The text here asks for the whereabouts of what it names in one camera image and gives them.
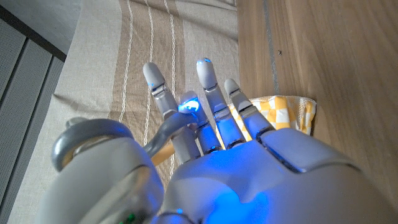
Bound yellow white checkered towel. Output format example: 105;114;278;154
217;95;317;147

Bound beige striped curtain backdrop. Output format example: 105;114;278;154
7;0;240;224

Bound grey yellow handled scissors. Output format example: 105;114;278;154
50;111;200;172

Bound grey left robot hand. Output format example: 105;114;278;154
34;58;398;224

